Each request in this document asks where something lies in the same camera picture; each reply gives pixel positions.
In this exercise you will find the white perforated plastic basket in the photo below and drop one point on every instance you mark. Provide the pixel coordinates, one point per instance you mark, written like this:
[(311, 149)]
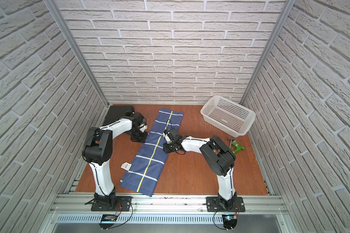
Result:
[(228, 116)]

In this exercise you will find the controller board with cables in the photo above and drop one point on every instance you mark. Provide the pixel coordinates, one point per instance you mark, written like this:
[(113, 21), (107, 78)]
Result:
[(109, 221), (229, 221)]

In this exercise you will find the right aluminium corner post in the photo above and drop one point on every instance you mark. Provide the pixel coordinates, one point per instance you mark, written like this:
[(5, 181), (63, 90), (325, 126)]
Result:
[(270, 43)]

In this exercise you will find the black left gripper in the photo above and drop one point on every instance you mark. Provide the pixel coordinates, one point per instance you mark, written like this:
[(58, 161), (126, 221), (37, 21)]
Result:
[(138, 137)]

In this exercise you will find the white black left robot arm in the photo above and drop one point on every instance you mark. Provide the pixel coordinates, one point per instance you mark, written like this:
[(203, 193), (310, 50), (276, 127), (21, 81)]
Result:
[(98, 149)]

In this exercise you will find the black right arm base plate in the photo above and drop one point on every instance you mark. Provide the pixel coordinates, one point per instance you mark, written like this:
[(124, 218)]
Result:
[(214, 204)]

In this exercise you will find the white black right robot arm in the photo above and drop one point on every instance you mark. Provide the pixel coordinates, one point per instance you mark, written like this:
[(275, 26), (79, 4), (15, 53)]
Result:
[(218, 156)]

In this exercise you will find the black plastic tool case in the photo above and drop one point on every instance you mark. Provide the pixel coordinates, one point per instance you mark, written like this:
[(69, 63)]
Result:
[(116, 112)]

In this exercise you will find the aluminium front rail frame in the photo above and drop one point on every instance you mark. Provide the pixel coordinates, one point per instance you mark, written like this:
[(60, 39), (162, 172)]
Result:
[(75, 208)]

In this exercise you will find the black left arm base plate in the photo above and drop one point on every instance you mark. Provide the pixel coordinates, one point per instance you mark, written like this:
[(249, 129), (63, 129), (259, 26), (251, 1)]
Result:
[(112, 204)]

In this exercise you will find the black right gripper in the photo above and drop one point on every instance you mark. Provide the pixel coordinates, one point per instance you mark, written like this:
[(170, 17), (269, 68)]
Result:
[(166, 150)]

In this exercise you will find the left controller board with cables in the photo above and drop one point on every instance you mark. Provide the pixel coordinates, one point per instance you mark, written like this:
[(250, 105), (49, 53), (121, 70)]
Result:
[(109, 221)]

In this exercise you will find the left aluminium corner post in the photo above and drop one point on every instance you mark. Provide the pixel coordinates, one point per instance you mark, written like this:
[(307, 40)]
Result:
[(66, 31)]

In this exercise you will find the green toy drill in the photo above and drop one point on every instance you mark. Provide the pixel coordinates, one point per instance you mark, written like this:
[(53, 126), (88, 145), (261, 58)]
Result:
[(238, 147)]

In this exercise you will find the blue plaid pillowcase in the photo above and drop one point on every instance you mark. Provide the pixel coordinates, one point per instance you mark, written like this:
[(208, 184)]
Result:
[(146, 167)]

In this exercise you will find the right controller board with cables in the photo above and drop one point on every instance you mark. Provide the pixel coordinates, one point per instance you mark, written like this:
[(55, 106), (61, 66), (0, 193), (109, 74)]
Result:
[(229, 221)]

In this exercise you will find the aluminium corner post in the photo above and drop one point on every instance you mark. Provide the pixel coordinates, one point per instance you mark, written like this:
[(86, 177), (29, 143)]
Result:
[(270, 43), (66, 31)]

